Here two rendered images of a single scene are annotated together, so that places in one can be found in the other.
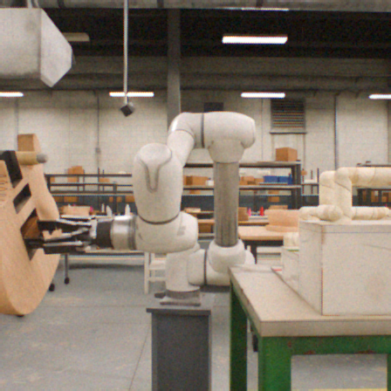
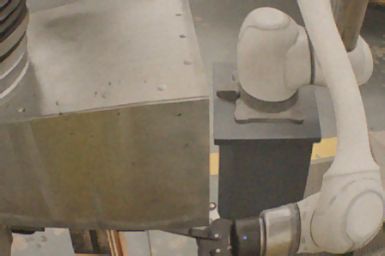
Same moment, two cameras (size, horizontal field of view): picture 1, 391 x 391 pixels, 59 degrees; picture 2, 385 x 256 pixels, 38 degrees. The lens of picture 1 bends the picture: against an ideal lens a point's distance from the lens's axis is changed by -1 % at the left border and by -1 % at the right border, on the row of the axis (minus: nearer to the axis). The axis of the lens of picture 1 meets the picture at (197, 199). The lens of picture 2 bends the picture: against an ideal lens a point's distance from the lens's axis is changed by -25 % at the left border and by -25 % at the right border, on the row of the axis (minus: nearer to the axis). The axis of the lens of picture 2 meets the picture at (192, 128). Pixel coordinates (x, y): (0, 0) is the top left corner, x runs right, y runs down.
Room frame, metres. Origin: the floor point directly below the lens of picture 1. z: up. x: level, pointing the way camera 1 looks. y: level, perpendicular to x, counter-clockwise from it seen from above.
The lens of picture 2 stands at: (0.32, 0.34, 1.84)
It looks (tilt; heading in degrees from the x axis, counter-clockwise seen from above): 44 degrees down; 356
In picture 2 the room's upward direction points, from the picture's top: 2 degrees counter-clockwise
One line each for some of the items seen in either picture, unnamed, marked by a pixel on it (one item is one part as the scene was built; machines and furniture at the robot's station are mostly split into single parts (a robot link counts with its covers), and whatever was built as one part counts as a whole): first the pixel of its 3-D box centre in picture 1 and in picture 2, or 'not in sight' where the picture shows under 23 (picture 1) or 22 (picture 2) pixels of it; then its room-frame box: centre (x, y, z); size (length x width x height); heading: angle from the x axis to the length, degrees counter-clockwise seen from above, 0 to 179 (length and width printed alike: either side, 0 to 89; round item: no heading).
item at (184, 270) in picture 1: (185, 263); (273, 47); (1.58, 0.05, 0.87); 0.18 x 0.16 x 0.22; 85
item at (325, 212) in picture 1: (329, 212); not in sight; (0.71, -0.27, 1.12); 0.11 x 0.03 x 0.03; 1
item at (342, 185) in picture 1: (342, 199); not in sight; (0.67, -0.28, 1.15); 0.03 x 0.03 x 0.09
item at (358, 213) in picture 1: (349, 214); not in sight; (0.83, -0.37, 1.12); 0.20 x 0.03 x 0.03; 90
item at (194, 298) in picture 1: (178, 293); (261, 89); (1.58, 0.08, 0.73); 0.22 x 0.18 x 0.06; 84
